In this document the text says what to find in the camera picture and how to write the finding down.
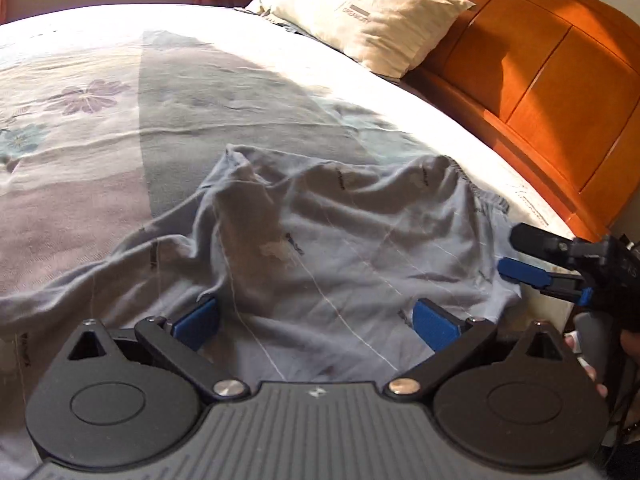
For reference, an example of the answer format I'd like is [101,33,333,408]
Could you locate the cream printed pillow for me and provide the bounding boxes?
[255,0,476,78]

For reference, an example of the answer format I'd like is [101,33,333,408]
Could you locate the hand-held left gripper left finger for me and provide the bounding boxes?
[67,296,248,403]

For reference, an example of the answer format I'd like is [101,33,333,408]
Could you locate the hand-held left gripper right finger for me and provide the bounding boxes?
[413,298,568,403]

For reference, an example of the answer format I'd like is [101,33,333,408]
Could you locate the plain pale pillow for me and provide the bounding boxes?
[244,0,321,36]

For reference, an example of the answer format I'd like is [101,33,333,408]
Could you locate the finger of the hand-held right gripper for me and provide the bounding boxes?
[509,223,576,264]
[498,256,596,306]

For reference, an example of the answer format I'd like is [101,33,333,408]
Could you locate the wooden headboard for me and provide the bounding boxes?
[385,0,640,243]

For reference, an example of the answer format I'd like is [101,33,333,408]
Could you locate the person's right hand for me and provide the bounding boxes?
[562,334,610,401]

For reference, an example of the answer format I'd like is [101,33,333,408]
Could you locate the grey printed pants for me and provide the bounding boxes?
[0,144,523,386]

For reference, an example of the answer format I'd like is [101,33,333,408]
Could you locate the patchwork floral bed sheet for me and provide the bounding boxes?
[0,2,576,480]

